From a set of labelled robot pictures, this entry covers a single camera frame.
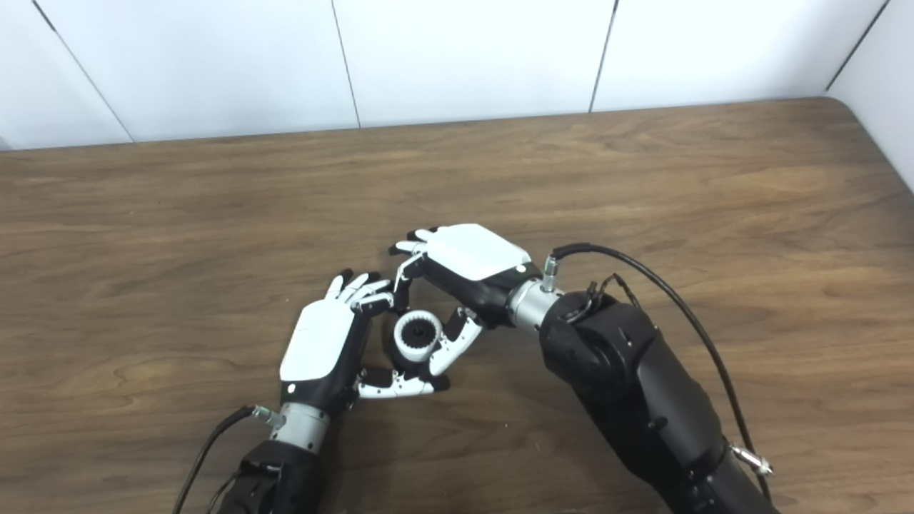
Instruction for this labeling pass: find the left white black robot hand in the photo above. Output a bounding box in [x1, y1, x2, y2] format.
[278, 269, 451, 415]

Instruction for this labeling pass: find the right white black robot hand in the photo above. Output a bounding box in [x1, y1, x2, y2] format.
[388, 223, 543, 378]

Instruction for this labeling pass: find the white plastic ring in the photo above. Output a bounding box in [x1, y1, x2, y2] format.
[393, 312, 442, 363]

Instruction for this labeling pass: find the round black plastic part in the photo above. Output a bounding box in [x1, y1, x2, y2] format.
[382, 308, 445, 373]

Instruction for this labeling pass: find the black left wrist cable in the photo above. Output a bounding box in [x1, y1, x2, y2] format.
[171, 405, 288, 514]

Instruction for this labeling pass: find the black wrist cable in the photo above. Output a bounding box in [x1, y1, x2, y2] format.
[171, 405, 288, 514]
[543, 243, 774, 500]

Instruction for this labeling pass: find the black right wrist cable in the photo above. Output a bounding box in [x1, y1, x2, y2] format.
[543, 243, 774, 500]

